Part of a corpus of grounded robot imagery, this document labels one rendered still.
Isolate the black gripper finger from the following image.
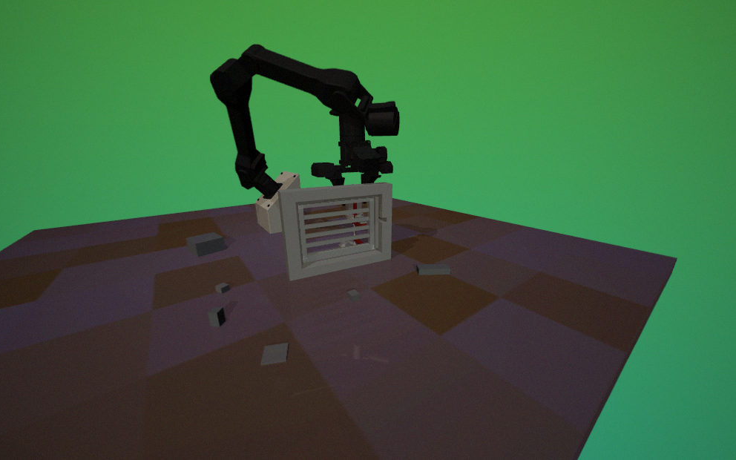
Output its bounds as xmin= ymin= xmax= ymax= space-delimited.
xmin=361 ymin=174 xmax=381 ymax=184
xmin=325 ymin=177 xmax=345 ymax=186

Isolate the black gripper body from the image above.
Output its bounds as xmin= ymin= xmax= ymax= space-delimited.
xmin=311 ymin=137 xmax=393 ymax=178

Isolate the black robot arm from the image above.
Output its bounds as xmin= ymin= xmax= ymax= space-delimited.
xmin=210 ymin=44 xmax=399 ymax=199

